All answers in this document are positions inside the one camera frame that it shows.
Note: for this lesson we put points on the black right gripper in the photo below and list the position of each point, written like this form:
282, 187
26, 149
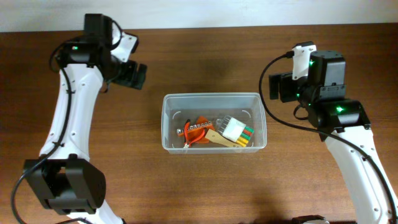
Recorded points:
285, 81

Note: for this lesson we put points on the clear plastic container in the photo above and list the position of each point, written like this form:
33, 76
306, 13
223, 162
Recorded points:
177, 108

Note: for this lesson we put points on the orange socket rail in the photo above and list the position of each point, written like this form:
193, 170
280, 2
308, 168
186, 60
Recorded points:
199, 127

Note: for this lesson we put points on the orange scraper wooden handle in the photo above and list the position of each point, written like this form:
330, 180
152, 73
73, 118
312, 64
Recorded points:
214, 137

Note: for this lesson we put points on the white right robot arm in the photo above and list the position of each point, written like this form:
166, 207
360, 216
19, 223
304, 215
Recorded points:
343, 126

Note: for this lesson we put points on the clear screwdriver set case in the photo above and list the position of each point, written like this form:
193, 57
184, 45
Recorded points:
234, 130

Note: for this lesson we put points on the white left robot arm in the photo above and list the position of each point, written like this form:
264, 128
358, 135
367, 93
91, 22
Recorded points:
62, 177

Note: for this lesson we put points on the red handled pliers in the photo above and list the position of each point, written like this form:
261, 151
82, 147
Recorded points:
192, 135

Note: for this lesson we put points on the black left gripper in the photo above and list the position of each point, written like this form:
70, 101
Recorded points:
132, 79

